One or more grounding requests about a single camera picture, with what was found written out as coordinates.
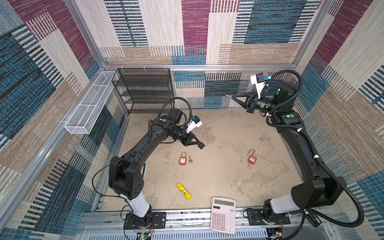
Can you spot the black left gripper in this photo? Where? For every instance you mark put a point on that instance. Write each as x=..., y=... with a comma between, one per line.
x=187, y=141

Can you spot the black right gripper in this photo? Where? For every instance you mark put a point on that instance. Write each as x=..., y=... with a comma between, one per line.
x=252, y=102

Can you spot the red padlock with key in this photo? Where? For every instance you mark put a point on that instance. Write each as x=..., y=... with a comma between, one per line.
x=183, y=159

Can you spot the small black padlock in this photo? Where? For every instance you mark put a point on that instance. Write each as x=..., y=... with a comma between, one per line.
x=201, y=145

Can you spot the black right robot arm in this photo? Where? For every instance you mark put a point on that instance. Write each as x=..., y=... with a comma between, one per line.
x=274, y=97

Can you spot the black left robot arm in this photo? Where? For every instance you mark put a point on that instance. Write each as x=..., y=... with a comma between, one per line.
x=125, y=177

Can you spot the yellow glue stick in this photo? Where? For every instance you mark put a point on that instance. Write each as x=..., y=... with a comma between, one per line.
x=184, y=191

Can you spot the blue notebook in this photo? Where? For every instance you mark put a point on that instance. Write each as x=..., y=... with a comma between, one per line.
x=143, y=170

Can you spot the pink calculator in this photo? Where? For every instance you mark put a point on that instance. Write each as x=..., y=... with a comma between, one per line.
x=223, y=216

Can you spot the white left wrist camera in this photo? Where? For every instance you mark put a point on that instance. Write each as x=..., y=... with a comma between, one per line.
x=194, y=123

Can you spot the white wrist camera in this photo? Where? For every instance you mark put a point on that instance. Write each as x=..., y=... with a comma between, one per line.
x=194, y=123
x=261, y=83

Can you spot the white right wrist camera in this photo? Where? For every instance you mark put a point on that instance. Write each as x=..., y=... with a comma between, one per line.
x=261, y=83

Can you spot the black wire shelf rack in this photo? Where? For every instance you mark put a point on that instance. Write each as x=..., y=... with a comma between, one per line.
x=143, y=90

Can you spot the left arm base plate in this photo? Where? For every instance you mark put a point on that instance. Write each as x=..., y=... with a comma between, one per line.
x=157, y=219

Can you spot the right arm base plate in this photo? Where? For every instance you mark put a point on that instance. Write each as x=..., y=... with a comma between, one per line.
x=255, y=218

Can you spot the white wire mesh basket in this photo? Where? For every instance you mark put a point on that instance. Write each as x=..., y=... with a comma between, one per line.
x=87, y=112

